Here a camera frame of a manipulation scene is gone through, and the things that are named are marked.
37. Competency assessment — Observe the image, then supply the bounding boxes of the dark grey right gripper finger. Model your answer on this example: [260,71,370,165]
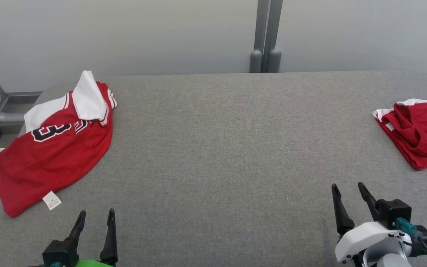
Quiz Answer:
[331,184,355,235]
[357,182,381,222]

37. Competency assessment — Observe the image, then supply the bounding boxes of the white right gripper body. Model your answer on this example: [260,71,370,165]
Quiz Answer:
[335,221,412,264]

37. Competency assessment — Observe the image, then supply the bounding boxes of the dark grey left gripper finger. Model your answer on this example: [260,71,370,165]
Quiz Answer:
[99,208,118,266]
[67,210,87,241]

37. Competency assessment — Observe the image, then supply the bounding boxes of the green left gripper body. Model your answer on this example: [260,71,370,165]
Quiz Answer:
[73,260,116,267]

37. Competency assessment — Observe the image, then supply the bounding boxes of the red white basketball jersey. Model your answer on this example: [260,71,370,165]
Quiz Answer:
[0,70,117,218]

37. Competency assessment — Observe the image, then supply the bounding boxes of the red shorts with white trim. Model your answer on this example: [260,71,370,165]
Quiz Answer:
[372,98,427,171]

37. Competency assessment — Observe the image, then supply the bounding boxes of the grey fabric sofa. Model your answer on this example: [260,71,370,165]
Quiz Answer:
[0,70,427,267]

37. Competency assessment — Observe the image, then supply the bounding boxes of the black right cable teal connector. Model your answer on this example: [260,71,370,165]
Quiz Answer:
[395,218,427,267]

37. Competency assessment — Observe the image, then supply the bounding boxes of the grey double aluminium wall post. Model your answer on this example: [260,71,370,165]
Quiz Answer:
[249,0,284,73]

